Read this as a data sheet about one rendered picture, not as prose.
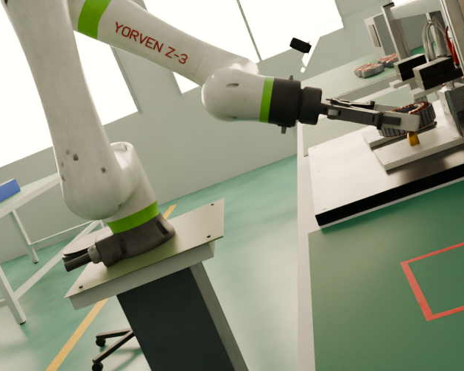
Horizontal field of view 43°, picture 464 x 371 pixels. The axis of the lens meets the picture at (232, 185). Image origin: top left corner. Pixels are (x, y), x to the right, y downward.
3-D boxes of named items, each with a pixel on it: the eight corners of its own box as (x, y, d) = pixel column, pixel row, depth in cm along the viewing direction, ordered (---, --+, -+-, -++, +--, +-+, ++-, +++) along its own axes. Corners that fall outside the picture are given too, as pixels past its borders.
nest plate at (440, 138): (385, 171, 110) (383, 165, 110) (375, 155, 125) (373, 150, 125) (465, 143, 108) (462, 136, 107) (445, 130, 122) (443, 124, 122)
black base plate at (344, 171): (318, 227, 102) (314, 215, 101) (310, 155, 163) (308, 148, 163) (601, 129, 93) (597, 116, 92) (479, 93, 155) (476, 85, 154)
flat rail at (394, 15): (451, 8, 92) (445, -11, 91) (390, 20, 152) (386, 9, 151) (458, 5, 92) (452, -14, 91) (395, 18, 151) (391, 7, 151)
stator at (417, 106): (384, 142, 111) (378, 124, 110) (376, 133, 122) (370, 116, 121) (443, 121, 109) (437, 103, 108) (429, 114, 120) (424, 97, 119)
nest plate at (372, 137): (370, 148, 134) (368, 143, 134) (363, 137, 148) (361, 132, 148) (434, 124, 131) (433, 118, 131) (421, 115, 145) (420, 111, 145)
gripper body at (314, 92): (297, 120, 122) (342, 126, 121) (297, 126, 113) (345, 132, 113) (303, 83, 120) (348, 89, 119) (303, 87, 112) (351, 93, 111)
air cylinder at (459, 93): (450, 115, 134) (443, 92, 133) (443, 111, 141) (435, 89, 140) (472, 107, 133) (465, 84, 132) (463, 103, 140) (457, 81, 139)
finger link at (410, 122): (382, 110, 110) (383, 110, 109) (420, 115, 109) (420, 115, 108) (379, 126, 111) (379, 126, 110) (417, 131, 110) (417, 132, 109)
